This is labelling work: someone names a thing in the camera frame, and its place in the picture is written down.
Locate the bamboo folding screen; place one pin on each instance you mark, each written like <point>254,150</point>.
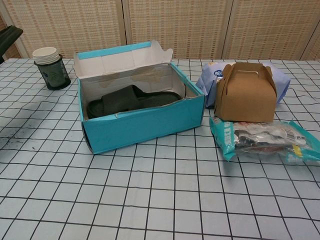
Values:
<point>175,25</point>

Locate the blue checked tablecloth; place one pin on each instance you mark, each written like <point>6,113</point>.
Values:
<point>160,195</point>

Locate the teal clear snack packet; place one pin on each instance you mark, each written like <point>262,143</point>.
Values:
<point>250,140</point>

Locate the brown kraft gable box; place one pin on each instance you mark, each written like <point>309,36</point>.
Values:
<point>242,102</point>

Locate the black rubber slipper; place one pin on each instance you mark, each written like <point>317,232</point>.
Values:
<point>11,32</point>
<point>117,102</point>

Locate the stack of white paper cups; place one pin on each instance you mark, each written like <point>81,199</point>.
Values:
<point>45,53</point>

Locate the pale blue white food bag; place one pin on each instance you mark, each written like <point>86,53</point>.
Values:
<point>281,82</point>

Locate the black mesh cup holder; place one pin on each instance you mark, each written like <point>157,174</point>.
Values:
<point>56,75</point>

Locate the teal cardboard shoe box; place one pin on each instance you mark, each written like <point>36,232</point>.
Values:
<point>140,130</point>

